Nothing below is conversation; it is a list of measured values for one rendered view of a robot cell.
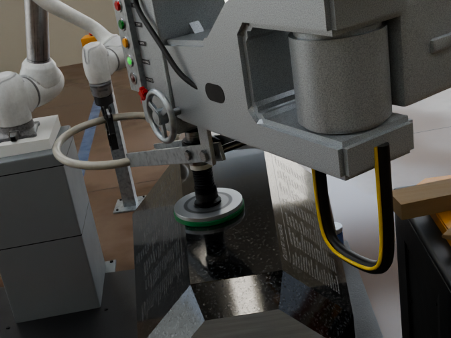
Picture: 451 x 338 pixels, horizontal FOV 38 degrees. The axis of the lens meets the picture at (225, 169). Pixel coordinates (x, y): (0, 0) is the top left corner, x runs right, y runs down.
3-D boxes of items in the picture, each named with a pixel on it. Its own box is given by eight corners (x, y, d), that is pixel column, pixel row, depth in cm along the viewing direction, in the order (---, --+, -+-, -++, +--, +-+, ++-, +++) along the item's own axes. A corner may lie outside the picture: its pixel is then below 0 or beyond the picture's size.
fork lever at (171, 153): (270, 143, 180) (265, 125, 179) (211, 165, 171) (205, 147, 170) (168, 153, 240) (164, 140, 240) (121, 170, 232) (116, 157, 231)
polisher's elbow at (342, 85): (343, 99, 147) (335, 11, 140) (413, 113, 132) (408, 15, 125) (278, 125, 138) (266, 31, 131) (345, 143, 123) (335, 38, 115)
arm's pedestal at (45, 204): (3, 334, 303) (-50, 175, 273) (22, 278, 349) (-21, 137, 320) (111, 314, 305) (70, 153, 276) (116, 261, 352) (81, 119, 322)
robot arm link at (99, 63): (102, 85, 259) (122, 74, 269) (94, 47, 252) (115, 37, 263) (81, 84, 264) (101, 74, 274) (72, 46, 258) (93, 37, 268)
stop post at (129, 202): (148, 196, 426) (112, 28, 386) (145, 209, 407) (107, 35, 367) (117, 200, 427) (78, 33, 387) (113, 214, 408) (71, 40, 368)
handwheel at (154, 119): (207, 139, 174) (198, 84, 168) (174, 151, 169) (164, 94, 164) (180, 128, 186) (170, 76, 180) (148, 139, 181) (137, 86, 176)
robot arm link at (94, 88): (90, 86, 261) (93, 100, 263) (113, 81, 263) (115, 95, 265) (87, 80, 269) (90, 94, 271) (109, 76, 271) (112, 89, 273)
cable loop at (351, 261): (401, 284, 139) (392, 143, 127) (388, 290, 138) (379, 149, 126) (328, 247, 158) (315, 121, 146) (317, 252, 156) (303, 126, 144)
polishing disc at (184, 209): (256, 196, 204) (256, 193, 204) (213, 227, 189) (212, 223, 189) (204, 187, 217) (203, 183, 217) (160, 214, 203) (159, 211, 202)
